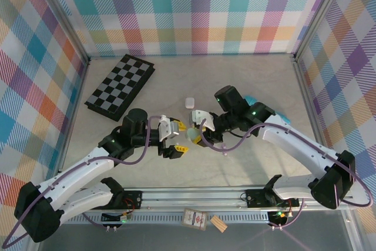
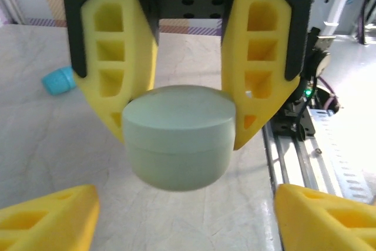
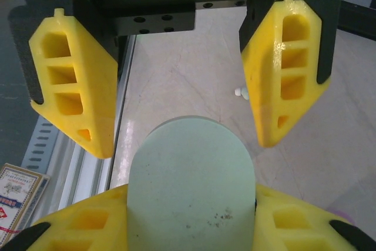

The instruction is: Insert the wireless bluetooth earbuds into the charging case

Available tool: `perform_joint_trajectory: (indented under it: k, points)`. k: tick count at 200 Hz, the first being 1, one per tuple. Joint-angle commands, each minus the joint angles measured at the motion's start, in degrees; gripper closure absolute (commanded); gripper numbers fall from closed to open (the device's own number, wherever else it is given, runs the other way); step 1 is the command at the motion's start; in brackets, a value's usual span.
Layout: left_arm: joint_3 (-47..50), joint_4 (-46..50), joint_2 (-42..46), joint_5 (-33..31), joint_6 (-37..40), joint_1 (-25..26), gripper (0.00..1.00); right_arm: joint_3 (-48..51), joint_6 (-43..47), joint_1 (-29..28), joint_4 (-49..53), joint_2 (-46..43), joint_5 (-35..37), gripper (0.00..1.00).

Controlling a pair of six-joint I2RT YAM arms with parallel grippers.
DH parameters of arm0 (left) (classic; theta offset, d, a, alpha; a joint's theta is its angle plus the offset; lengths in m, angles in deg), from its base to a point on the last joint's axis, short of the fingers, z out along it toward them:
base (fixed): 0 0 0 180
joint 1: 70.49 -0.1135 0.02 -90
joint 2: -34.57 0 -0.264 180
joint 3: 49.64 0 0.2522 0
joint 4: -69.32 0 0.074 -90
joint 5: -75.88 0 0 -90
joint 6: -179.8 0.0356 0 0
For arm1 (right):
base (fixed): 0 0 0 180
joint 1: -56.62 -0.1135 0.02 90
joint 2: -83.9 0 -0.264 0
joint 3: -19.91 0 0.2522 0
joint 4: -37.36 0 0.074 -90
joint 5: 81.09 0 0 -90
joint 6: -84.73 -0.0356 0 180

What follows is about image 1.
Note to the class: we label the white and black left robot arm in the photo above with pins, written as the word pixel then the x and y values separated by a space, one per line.
pixel 88 165

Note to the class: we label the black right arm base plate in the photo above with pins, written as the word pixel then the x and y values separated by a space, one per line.
pixel 255 198

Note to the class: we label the aluminium right side rail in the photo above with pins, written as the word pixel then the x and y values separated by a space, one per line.
pixel 312 115

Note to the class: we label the teal cylindrical tube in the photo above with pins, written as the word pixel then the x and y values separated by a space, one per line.
pixel 252 99

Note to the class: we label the black left control board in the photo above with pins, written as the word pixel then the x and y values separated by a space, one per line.
pixel 113 218

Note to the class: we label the black control board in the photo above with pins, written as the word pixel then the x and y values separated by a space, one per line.
pixel 113 218
pixel 279 217

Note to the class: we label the black right control board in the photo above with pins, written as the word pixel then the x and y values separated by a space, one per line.
pixel 279 217

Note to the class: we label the aluminium left side rail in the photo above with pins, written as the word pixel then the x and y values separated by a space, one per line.
pixel 72 115

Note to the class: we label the black and grey chessboard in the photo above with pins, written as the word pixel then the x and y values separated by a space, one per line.
pixel 120 86

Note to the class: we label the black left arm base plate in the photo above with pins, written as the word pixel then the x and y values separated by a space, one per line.
pixel 132 196

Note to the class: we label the green earbud charging case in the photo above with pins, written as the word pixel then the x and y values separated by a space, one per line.
pixel 194 135

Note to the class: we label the aluminium left frame post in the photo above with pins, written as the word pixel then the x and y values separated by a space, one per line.
pixel 62 13

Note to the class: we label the aluminium right frame post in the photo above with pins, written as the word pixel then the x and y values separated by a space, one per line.
pixel 318 13

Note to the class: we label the striped wooden block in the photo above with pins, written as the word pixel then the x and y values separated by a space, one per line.
pixel 218 224

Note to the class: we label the white earbud charging case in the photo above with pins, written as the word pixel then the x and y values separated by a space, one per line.
pixel 190 103

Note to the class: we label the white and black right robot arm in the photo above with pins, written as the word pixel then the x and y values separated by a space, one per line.
pixel 293 142

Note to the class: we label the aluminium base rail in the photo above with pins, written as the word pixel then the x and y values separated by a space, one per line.
pixel 191 196

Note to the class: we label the playing card box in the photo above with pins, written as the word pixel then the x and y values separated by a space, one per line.
pixel 194 218

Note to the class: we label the aluminium frame post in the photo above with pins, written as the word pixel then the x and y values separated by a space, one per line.
pixel 62 13
pixel 318 13

